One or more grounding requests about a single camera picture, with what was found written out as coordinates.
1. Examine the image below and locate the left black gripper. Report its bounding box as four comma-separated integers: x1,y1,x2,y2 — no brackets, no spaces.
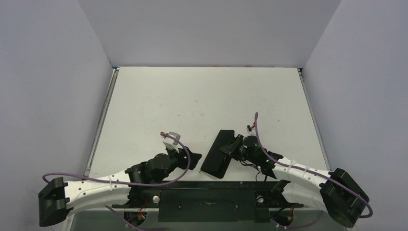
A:
155,144,201,183

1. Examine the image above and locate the black zippered tool case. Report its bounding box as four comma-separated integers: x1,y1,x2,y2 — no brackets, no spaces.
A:
200,130,235,179

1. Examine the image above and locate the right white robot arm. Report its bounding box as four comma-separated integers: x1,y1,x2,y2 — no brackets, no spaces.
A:
212,134,373,228

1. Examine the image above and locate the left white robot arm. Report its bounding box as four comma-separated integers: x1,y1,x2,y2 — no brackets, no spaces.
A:
38,148,202,227

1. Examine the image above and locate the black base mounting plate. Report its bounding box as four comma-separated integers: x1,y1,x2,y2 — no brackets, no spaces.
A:
113,181,291,222

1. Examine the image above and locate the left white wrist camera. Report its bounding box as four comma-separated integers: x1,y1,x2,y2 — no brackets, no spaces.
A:
160,132,181,152

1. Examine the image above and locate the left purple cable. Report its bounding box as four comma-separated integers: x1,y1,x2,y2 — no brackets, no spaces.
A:
42,132,192,231

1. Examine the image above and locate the purple cable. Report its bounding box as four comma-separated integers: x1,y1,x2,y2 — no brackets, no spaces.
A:
253,112,373,229
42,132,192,231

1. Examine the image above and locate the aluminium frame rail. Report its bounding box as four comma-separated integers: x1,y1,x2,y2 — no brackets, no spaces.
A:
83,66,120,177

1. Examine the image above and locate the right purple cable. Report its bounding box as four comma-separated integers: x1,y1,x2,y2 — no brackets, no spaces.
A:
253,112,373,229

